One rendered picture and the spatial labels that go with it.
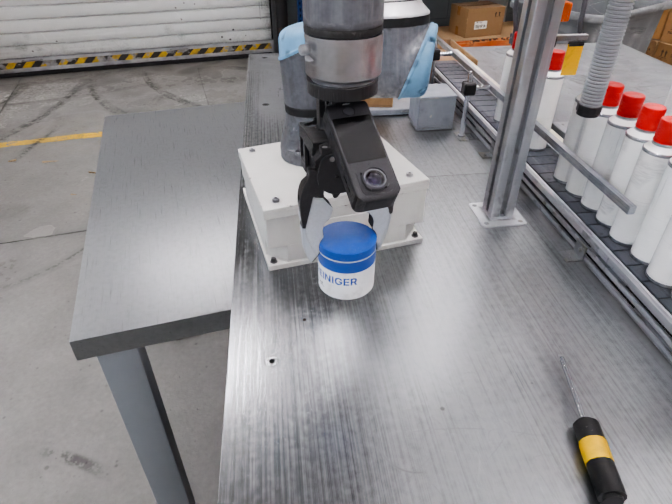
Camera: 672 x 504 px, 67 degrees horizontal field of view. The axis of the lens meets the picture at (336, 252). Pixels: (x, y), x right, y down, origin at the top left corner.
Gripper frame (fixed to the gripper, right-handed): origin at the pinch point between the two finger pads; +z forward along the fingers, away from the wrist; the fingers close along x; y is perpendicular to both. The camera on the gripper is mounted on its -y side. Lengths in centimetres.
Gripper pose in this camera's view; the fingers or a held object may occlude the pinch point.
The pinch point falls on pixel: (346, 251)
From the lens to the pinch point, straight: 60.3
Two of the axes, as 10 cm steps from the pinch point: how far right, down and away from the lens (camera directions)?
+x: -9.5, 1.8, -2.4
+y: -3.0, -5.7, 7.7
